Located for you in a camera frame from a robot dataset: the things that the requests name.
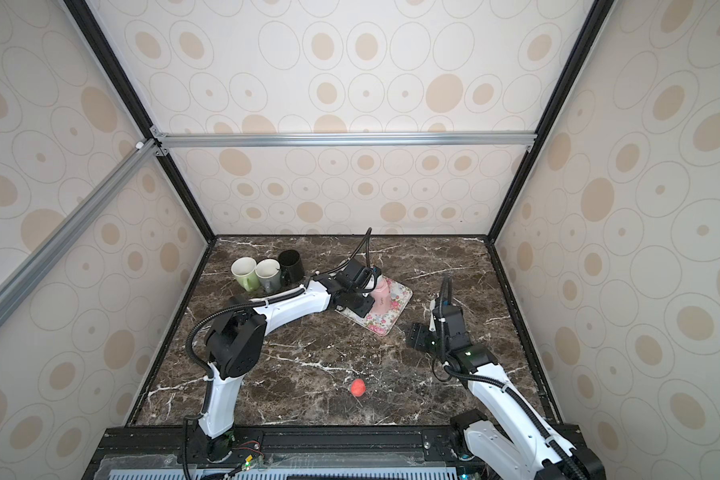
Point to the pink ceramic mug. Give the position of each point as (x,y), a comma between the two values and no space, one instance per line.
(382,297)

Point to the small red toy fruit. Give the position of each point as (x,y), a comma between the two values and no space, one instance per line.
(358,388)

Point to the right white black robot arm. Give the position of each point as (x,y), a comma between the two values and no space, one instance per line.
(517,443)

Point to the black ceramic mug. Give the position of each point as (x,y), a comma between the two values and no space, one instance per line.
(291,267)

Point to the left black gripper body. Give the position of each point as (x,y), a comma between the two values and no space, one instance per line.
(357,303)

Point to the grey ceramic mug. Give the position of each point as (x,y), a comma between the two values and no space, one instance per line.
(268,272)

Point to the floral rectangular tray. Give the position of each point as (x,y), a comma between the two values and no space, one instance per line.
(382,325)

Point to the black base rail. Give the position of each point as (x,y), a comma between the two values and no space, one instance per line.
(283,452)

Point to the horizontal aluminium frame bar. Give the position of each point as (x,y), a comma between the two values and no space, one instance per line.
(362,139)

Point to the diagonal aluminium frame bar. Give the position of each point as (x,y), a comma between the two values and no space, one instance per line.
(15,289)

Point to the light green ceramic mug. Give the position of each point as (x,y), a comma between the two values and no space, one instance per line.
(244,272)

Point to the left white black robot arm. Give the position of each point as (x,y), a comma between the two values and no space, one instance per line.
(228,343)

